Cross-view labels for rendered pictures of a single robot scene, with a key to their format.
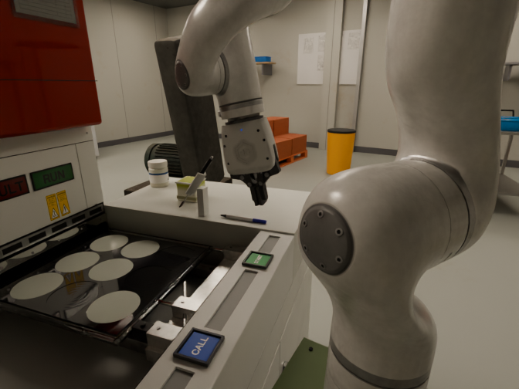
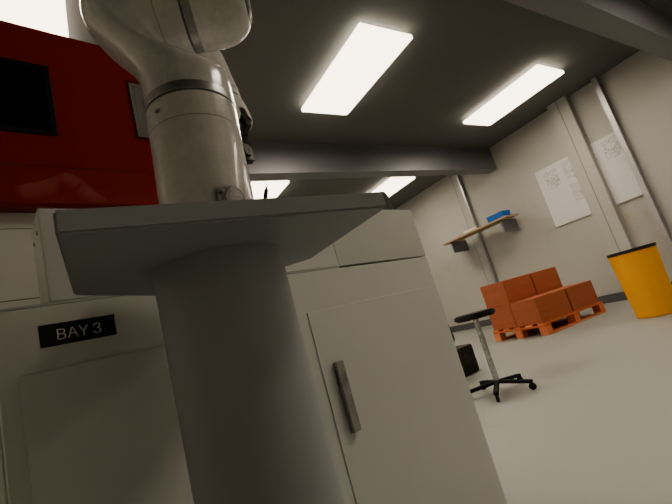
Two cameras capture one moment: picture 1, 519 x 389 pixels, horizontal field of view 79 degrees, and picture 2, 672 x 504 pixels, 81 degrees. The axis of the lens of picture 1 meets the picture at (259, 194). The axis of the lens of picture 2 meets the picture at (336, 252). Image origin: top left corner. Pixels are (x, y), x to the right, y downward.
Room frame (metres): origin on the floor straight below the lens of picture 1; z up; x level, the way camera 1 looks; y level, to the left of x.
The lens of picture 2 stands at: (-0.06, -0.50, 0.68)
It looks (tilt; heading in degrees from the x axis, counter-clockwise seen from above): 11 degrees up; 27
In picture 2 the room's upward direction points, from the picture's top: 16 degrees counter-clockwise
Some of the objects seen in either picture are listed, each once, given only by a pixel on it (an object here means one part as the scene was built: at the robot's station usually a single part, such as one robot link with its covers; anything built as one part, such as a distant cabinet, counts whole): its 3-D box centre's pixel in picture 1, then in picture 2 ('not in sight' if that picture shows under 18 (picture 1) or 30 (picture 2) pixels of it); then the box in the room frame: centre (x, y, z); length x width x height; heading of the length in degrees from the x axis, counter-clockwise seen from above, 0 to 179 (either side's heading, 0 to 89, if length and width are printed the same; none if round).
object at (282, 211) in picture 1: (217, 218); (310, 268); (1.01, 0.15, 0.89); 0.62 x 0.35 x 0.14; 71
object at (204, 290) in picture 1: (212, 299); not in sight; (0.61, 0.11, 0.87); 0.36 x 0.08 x 0.03; 161
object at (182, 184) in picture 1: (191, 189); not in sight; (1.01, 0.23, 1.00); 0.07 x 0.07 x 0.07; 71
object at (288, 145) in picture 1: (273, 140); (540, 299); (5.77, -0.26, 0.36); 1.28 x 0.88 x 0.73; 151
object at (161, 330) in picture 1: (171, 337); not in sight; (0.46, 0.16, 0.89); 0.08 x 0.03 x 0.03; 71
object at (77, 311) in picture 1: (111, 269); not in sight; (0.68, 0.37, 0.90); 0.34 x 0.34 x 0.01; 71
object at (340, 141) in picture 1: (339, 151); (644, 280); (4.88, -1.25, 0.34); 0.43 x 0.43 x 0.68
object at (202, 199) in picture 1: (197, 192); not in sight; (0.87, 0.18, 1.03); 0.06 x 0.04 x 0.13; 71
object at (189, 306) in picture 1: (193, 309); not in sight; (0.53, 0.13, 0.89); 0.08 x 0.03 x 0.03; 71
